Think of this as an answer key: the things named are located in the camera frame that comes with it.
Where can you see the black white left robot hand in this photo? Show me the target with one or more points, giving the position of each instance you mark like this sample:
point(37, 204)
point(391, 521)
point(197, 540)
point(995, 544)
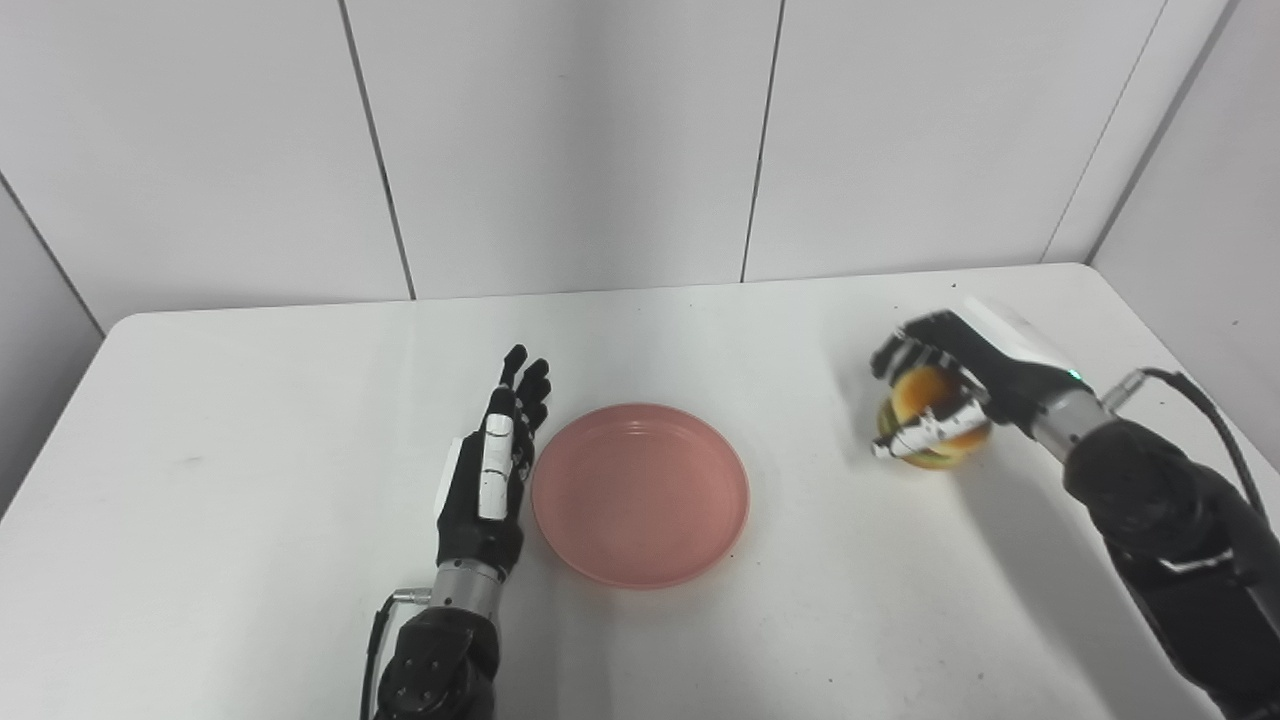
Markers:
point(485, 500)

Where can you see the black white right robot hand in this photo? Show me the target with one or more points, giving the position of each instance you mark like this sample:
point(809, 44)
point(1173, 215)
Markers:
point(1000, 365)

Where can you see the toy hamburger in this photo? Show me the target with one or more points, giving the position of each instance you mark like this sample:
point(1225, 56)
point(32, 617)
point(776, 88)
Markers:
point(925, 392)

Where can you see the pink round plate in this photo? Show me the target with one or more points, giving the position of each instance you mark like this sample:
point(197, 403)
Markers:
point(640, 495)

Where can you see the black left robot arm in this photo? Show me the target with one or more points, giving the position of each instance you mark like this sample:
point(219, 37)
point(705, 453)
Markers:
point(445, 660)

